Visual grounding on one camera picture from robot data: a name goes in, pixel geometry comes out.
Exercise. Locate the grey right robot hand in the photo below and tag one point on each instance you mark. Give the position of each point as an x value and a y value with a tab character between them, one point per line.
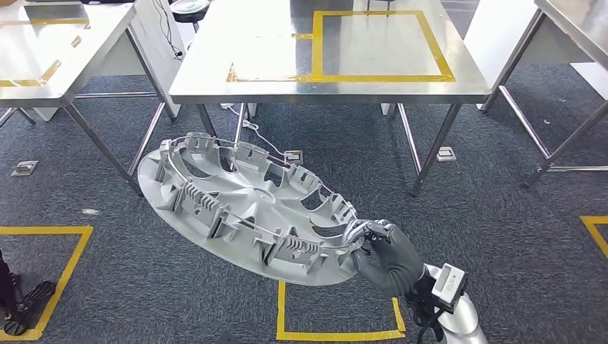
396	259

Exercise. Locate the grey plastic wheel hubcap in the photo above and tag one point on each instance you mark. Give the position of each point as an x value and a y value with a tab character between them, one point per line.
256	194

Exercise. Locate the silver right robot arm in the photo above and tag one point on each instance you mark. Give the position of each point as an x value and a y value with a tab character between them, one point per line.
461	318

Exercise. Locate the steel workbench table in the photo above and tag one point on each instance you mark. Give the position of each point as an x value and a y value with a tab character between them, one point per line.
266	47

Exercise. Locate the floor socket plate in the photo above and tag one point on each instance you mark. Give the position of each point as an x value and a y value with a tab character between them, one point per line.
446	154
24	168
294	157

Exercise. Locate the small yellow tape rectangle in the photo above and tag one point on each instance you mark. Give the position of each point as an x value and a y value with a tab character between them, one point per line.
266	78

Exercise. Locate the large yellow tape rectangle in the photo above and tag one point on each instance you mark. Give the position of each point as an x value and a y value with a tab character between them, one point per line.
317	47

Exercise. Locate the steel table with white panel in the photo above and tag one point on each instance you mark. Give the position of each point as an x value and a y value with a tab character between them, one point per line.
47	57
570	19

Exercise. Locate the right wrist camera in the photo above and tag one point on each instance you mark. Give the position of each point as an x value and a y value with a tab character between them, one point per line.
449	287

